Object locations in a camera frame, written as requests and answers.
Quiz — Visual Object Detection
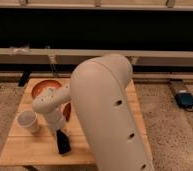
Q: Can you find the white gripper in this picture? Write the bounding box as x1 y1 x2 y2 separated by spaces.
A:
49 116 66 134

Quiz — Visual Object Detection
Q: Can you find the black eraser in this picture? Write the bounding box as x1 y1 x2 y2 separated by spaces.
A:
56 130 71 154

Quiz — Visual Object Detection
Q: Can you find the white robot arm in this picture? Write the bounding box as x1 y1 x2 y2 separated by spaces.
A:
32 54 155 171

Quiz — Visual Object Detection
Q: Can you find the white paper cup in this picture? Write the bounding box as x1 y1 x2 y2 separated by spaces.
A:
17 110 40 134

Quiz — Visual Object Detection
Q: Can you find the wooden table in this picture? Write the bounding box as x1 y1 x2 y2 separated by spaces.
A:
0 78 153 166

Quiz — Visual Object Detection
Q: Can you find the orange bowl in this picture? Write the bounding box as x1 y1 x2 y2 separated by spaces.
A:
31 80 62 99

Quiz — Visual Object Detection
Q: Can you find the blue power box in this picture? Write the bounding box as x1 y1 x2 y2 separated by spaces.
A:
174 90 193 108

